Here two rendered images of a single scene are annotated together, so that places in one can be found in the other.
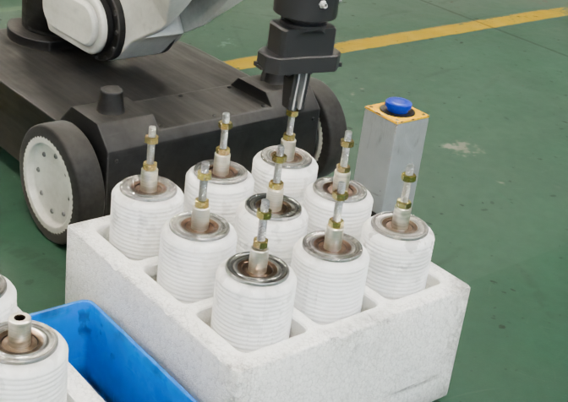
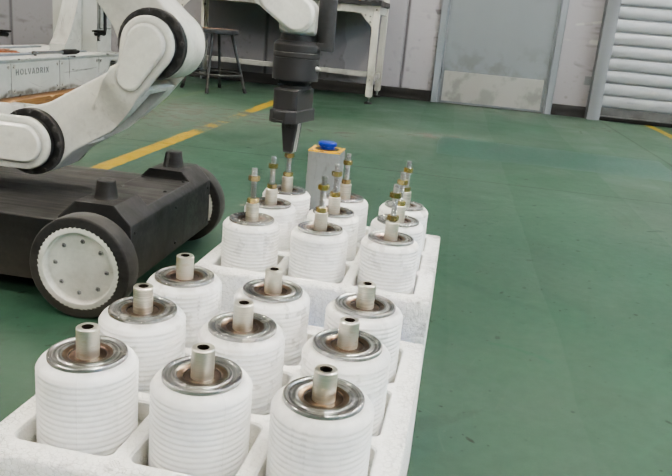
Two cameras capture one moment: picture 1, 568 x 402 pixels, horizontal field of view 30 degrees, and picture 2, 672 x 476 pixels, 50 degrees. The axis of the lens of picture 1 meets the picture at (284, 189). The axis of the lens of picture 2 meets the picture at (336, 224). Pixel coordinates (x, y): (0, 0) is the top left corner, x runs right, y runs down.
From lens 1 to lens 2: 0.88 m
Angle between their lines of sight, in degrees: 37
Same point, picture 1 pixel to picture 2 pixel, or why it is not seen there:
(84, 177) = (125, 248)
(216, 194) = (284, 216)
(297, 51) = (300, 106)
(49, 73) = not seen: outside the picture
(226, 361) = (413, 300)
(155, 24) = (103, 128)
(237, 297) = (399, 256)
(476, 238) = not seen: hidden behind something
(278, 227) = (352, 221)
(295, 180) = (305, 201)
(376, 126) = (321, 160)
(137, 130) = (136, 207)
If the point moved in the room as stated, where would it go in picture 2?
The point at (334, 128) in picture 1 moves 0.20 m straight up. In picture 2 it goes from (219, 193) to (222, 114)
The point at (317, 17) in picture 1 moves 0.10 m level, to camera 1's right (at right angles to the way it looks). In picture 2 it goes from (314, 78) to (356, 79)
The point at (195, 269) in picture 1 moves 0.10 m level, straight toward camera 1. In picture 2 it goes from (337, 257) to (381, 276)
